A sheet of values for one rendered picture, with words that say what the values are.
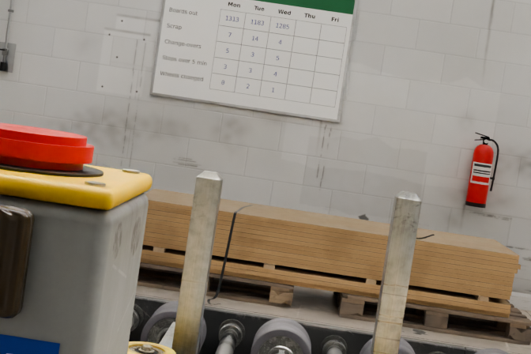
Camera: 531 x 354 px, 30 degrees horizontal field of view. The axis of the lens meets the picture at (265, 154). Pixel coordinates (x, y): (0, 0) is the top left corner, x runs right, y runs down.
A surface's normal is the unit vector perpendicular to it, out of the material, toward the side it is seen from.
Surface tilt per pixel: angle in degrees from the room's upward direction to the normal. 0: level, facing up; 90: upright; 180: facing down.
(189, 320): 90
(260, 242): 90
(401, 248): 90
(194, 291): 90
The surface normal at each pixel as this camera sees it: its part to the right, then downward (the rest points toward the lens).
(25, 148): 0.17, 0.07
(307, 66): -0.04, 0.04
